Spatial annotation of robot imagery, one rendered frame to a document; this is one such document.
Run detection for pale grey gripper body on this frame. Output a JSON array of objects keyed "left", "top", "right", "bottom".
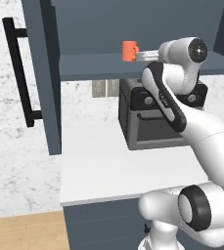
[{"left": 136, "top": 49, "right": 161, "bottom": 63}]

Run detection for blue-grey base cabinet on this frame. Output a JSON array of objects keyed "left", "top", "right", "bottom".
[{"left": 63, "top": 194, "right": 224, "bottom": 250}]

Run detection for orange mug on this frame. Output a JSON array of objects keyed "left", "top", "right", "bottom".
[{"left": 121, "top": 40, "right": 140, "bottom": 63}]

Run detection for dark grey toaster oven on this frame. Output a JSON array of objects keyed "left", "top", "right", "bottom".
[{"left": 117, "top": 76, "right": 209, "bottom": 151}]

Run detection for blue-grey wall cabinet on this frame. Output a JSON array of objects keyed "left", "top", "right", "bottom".
[{"left": 50, "top": 0, "right": 224, "bottom": 82}]

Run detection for grey wall socket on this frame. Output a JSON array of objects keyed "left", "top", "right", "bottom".
[
  {"left": 91, "top": 79, "right": 107, "bottom": 99},
  {"left": 107, "top": 79, "right": 120, "bottom": 98}
]

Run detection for black toaster oven handle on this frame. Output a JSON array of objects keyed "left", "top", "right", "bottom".
[{"left": 136, "top": 111, "right": 168, "bottom": 122}]

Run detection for black cabinet door handle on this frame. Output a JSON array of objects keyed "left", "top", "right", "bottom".
[{"left": 2, "top": 17, "right": 43, "bottom": 129}]

